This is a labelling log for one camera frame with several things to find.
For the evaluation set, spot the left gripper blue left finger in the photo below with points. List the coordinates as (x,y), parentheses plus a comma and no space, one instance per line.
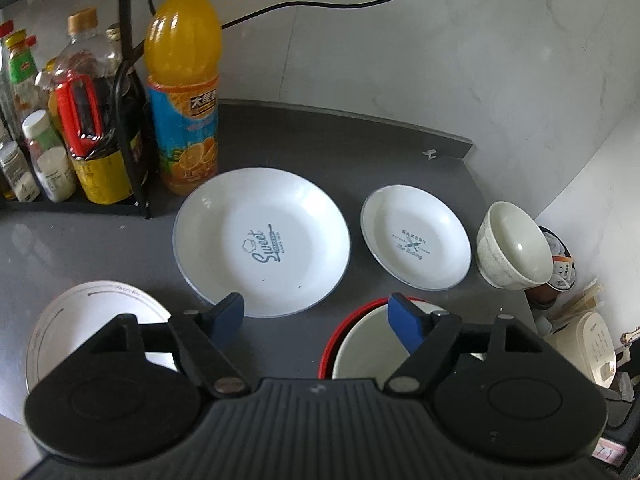
(200,337)

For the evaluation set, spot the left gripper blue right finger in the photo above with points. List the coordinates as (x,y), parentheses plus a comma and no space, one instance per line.
(430,339)

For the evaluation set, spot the white ceramic bowl front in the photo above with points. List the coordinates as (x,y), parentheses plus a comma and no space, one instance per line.
(370,350)

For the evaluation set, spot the white ceramic bowl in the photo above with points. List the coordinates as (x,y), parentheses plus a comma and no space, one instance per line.
(511,251)
(370,350)

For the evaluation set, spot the red and black bowl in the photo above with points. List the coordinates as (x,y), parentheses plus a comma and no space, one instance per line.
(329,353)

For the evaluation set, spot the small white Bakery plate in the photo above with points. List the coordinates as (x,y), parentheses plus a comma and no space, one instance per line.
(416,237)

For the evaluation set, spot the white ceramic bowl back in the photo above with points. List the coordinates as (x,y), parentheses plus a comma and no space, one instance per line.
(511,251)

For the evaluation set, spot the large white Sweet plate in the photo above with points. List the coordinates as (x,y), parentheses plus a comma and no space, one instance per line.
(272,236)

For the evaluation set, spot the white plate with flower motif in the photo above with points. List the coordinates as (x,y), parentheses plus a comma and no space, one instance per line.
(76,315)

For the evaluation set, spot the brown trash bin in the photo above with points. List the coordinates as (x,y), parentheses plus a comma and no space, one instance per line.
(563,276)

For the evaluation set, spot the white cap seasoning jar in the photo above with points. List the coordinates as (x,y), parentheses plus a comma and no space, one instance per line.
(49,157)

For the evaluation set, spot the small glass salt shaker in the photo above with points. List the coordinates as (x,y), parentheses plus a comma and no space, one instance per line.
(16,170)

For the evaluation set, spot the large dark soy sauce bottle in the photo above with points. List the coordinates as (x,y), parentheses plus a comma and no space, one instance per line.
(84,80)

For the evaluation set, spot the orange juice bottle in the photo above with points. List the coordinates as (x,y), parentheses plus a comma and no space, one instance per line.
(182,51)

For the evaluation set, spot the yellow cap brown bottle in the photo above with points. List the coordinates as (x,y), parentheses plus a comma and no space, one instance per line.
(46,85)

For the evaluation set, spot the green label sauce bottle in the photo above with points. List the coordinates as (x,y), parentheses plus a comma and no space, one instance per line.
(22,75)

